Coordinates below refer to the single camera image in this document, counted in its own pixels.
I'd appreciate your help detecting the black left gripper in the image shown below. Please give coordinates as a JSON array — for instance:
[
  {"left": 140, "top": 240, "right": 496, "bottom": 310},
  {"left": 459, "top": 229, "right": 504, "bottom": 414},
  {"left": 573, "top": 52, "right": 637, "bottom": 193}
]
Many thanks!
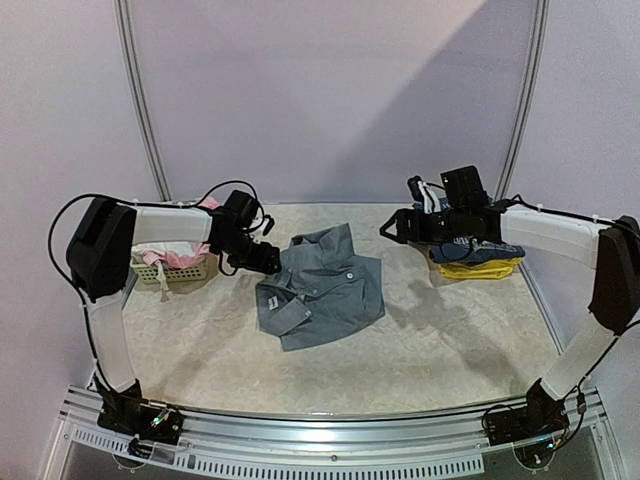
[{"left": 217, "top": 231, "right": 280, "bottom": 274}]

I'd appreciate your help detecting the grey garment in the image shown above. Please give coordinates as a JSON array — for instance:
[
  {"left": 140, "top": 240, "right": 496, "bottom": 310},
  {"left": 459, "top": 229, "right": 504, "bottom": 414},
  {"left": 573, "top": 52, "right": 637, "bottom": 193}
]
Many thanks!
[{"left": 255, "top": 223, "right": 386, "bottom": 352}]

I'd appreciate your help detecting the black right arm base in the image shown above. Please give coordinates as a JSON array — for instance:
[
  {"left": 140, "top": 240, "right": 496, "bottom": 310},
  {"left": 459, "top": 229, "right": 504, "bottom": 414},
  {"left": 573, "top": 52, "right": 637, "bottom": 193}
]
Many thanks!
[{"left": 481, "top": 379, "right": 587, "bottom": 451}]

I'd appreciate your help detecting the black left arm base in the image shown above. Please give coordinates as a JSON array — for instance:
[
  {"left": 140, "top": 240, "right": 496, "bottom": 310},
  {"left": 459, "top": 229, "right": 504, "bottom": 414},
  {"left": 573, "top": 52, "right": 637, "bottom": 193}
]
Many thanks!
[{"left": 95, "top": 378, "right": 185, "bottom": 445}]

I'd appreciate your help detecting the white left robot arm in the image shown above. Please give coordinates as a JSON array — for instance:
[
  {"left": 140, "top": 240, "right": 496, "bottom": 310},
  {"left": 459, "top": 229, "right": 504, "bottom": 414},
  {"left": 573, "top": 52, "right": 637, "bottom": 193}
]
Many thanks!
[{"left": 66, "top": 190, "right": 281, "bottom": 393}]

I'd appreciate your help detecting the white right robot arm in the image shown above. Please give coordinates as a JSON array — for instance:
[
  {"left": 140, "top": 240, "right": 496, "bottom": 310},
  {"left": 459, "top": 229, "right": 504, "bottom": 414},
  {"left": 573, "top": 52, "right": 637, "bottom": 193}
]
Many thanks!
[{"left": 379, "top": 200, "right": 639, "bottom": 400}]

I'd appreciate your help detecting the beige perforated laundry basket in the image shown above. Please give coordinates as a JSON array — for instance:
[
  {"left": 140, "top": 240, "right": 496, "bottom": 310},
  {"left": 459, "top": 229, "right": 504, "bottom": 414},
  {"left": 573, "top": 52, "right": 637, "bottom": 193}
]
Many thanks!
[{"left": 130, "top": 258, "right": 208, "bottom": 285}]

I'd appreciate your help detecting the pink garment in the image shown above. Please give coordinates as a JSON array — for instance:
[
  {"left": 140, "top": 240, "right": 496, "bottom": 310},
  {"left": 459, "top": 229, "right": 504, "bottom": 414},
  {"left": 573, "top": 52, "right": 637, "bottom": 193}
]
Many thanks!
[{"left": 142, "top": 197, "right": 221, "bottom": 271}]

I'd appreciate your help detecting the yellow folded t-shirt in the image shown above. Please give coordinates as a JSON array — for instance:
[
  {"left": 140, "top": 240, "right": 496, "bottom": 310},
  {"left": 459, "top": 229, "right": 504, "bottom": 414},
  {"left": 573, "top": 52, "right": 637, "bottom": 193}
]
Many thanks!
[{"left": 438, "top": 258, "right": 522, "bottom": 280}]

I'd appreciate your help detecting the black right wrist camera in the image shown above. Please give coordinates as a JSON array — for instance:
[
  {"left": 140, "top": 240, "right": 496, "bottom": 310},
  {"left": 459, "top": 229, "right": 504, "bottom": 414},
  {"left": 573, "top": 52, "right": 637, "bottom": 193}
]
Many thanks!
[{"left": 407, "top": 165, "right": 492, "bottom": 214}]

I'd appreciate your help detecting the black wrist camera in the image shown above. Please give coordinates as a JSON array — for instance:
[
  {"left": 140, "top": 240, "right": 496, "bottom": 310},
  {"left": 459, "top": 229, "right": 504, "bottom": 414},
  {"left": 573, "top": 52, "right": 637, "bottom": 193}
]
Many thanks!
[
  {"left": 222, "top": 190, "right": 275, "bottom": 236},
  {"left": 407, "top": 165, "right": 492, "bottom": 214}
]

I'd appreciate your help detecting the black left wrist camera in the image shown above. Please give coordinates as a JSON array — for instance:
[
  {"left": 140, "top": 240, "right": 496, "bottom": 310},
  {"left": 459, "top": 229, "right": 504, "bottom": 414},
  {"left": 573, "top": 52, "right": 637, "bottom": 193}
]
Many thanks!
[{"left": 222, "top": 190, "right": 275, "bottom": 236}]

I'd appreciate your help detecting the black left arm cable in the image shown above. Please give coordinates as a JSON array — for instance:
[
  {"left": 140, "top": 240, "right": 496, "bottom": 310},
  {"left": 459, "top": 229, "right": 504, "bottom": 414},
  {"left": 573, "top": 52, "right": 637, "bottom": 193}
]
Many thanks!
[{"left": 47, "top": 179, "right": 261, "bottom": 381}]

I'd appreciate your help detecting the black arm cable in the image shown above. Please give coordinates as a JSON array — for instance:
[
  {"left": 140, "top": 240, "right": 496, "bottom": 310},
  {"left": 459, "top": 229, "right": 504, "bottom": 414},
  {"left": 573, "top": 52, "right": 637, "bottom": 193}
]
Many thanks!
[
  {"left": 429, "top": 182, "right": 640, "bottom": 396},
  {"left": 47, "top": 179, "right": 261, "bottom": 381}
]

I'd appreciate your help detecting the right aluminium frame post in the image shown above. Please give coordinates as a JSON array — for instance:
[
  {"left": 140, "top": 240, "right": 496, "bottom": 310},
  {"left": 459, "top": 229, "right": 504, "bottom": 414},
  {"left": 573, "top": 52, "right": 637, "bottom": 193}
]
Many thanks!
[{"left": 494, "top": 0, "right": 549, "bottom": 199}]

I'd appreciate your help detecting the aluminium frame post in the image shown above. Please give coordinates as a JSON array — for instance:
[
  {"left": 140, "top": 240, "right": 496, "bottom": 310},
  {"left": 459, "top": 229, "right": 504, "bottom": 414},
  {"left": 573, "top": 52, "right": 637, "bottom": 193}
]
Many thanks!
[
  {"left": 494, "top": 0, "right": 549, "bottom": 199},
  {"left": 114, "top": 0, "right": 171, "bottom": 201}
]

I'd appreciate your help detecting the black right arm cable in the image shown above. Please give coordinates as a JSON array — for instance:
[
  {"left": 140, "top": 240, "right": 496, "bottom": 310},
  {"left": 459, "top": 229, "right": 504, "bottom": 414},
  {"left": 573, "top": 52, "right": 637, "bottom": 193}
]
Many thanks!
[{"left": 429, "top": 182, "right": 640, "bottom": 396}]

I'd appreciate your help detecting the aluminium front rail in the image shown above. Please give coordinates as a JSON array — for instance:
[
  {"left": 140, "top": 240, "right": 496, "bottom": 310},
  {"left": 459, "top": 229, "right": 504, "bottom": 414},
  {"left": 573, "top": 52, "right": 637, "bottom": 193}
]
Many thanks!
[{"left": 43, "top": 387, "right": 626, "bottom": 479}]

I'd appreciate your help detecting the left aluminium frame post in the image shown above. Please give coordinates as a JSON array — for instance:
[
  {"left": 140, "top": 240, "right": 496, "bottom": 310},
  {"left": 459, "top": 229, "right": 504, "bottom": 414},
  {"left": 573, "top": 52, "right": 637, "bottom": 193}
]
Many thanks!
[{"left": 114, "top": 0, "right": 171, "bottom": 201}]

